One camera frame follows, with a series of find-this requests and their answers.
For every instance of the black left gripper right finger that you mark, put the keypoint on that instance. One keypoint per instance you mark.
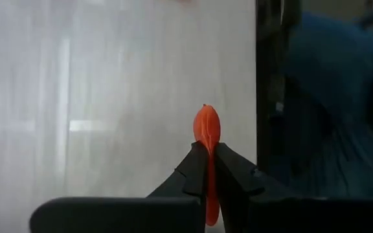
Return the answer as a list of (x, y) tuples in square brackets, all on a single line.
[(238, 194)]

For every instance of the small red chili pepper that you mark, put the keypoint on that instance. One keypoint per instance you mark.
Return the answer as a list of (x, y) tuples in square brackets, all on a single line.
[(207, 126)]

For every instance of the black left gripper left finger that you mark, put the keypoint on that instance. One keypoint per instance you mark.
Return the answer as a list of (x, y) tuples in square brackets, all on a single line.
[(180, 187)]

